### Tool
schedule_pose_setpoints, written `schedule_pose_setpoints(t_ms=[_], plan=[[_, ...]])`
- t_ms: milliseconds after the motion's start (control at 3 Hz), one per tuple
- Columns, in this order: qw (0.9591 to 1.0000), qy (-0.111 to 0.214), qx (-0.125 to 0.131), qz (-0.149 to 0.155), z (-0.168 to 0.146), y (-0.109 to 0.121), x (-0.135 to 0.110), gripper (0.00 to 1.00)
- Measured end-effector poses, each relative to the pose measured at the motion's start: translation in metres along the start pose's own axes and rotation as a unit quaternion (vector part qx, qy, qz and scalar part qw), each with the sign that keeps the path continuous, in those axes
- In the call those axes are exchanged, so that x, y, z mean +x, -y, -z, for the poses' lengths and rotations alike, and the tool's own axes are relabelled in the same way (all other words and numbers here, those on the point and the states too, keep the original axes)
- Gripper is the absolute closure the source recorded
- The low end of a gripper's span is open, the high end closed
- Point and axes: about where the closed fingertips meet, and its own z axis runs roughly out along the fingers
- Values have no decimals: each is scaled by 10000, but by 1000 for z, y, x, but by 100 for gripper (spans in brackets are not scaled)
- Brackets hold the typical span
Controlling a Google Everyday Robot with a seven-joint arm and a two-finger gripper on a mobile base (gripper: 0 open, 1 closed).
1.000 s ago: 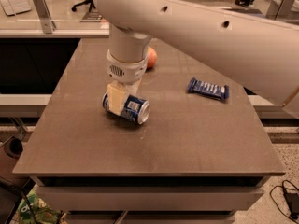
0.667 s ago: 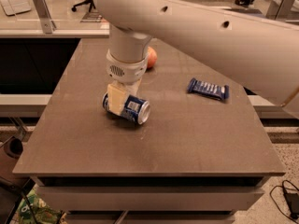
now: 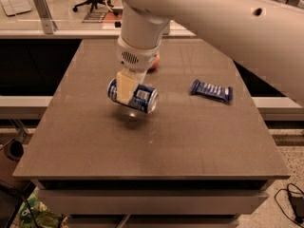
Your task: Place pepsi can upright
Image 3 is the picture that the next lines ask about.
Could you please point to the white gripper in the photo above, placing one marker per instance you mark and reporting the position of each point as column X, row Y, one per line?
column 137, row 58

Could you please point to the blue pepsi can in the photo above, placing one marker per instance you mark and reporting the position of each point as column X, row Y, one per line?
column 144, row 98

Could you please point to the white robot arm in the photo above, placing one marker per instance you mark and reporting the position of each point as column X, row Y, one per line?
column 265, row 37

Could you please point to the red apple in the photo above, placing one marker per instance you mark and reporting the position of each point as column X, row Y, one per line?
column 155, row 64

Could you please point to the blue snack bar wrapper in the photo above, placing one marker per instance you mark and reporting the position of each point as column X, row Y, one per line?
column 210, row 91

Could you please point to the grey table cabinet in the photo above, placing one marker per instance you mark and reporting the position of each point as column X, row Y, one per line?
column 193, row 162

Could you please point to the black round bin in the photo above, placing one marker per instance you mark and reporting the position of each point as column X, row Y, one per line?
column 14, row 150

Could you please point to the green patterned bag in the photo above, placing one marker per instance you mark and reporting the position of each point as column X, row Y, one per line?
column 34, row 214

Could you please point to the left metal glass post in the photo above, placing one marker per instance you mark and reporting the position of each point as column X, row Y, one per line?
column 48, row 25

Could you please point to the black power adapter with cable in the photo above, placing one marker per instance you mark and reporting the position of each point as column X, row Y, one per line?
column 296, row 199

